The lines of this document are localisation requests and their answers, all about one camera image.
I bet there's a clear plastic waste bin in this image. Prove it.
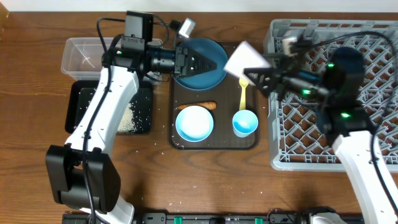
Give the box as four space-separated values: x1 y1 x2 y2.
60 37 165 86

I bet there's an orange carrot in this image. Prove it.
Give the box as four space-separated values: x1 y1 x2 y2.
177 101 217 110

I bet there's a pile of white rice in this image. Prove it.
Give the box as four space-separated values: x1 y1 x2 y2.
117 103 136 134

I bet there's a pink plastic cup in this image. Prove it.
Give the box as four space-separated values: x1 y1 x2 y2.
224 41 271 86

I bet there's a yellow plastic spoon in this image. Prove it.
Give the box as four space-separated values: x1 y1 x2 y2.
239 78 249 110

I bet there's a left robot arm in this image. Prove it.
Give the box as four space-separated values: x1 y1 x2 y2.
45 11 218 223

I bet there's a dark blue bowl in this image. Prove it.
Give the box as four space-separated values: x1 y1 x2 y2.
175 38 228 91

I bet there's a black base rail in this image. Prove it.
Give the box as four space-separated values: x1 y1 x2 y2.
61 211 364 224

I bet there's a black rectangular tray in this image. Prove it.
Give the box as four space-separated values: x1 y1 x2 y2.
65 80 153 134

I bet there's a light blue small bowl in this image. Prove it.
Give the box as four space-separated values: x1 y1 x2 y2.
175 106 214 142

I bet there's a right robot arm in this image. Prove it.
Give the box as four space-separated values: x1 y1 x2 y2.
243 47 397 223

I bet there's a light blue plastic cup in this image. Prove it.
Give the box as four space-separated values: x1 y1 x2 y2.
232 110 259 138

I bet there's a grey dishwasher rack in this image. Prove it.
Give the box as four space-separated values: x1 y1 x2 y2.
263 19 397 172

